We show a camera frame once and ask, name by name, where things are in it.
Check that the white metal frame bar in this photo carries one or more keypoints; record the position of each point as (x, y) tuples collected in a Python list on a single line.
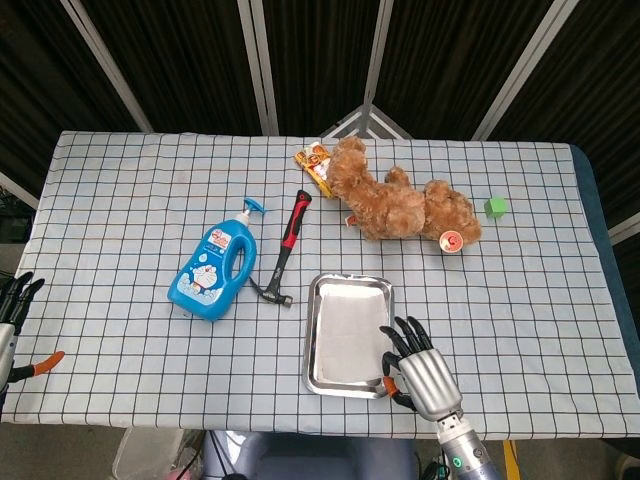
[(625, 229), (17, 190)]

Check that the dark folding screen panel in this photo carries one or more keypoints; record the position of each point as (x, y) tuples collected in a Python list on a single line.
[(190, 65), (600, 100), (440, 65), (40, 75), (320, 60)]

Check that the blue cartoon detergent bottle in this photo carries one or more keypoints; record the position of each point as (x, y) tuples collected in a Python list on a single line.
[(205, 280)]

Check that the dark blue table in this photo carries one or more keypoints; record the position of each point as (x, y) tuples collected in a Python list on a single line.
[(600, 210)]

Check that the grey metal screen base frame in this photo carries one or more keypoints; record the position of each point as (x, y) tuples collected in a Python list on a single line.
[(345, 121)]

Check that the green cube block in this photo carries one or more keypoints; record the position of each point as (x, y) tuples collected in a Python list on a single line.
[(496, 208)]

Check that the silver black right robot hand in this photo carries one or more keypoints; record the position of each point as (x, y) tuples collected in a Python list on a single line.
[(430, 380)]

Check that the blue grey robot torso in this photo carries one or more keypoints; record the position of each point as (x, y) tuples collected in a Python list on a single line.
[(310, 457)]

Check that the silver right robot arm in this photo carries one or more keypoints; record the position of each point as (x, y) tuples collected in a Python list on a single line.
[(465, 450)]

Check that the stainless steel tray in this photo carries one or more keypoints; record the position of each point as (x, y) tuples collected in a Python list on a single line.
[(311, 350)]

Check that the yellow red snack package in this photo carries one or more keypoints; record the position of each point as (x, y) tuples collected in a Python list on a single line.
[(312, 162)]

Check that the brown plush toy dog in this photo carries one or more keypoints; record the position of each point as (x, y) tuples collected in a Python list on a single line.
[(390, 210)]

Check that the white checkered tablecloth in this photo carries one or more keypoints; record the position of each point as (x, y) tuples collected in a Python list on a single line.
[(125, 175)]

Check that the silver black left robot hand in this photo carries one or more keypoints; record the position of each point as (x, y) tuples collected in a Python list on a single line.
[(6, 350)]

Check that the red black claw hammer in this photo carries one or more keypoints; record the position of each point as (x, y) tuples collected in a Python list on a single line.
[(291, 230)]

